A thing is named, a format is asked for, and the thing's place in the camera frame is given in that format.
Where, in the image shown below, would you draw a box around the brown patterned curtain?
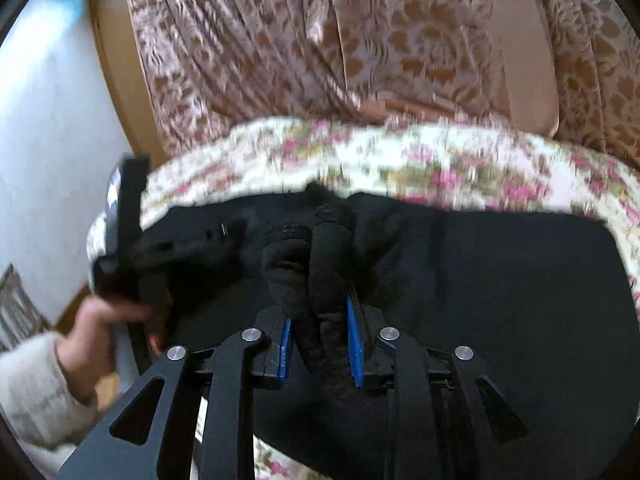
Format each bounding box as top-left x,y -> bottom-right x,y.
120,0 -> 640,171

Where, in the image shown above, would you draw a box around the person's left hand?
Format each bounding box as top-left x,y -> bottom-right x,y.
55,294 -> 166,376

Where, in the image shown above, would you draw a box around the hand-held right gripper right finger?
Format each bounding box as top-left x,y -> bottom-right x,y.
346,285 -> 551,480

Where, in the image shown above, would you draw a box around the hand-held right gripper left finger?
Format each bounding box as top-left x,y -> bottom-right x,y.
59,310 -> 294,480

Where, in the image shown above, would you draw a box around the floral bedsheet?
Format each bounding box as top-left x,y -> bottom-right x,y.
85,115 -> 640,480

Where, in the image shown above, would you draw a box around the wooden bed frame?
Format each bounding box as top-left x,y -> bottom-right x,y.
87,0 -> 168,171

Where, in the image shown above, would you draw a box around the person's left forearm white sleeve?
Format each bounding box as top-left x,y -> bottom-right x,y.
0,332 -> 103,480

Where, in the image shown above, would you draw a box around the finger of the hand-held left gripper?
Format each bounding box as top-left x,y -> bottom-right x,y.
142,217 -> 248,273

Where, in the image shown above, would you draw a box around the brown woven object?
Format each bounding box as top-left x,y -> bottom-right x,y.
0,262 -> 52,352

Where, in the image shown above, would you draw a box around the black pants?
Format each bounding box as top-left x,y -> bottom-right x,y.
92,182 -> 637,480

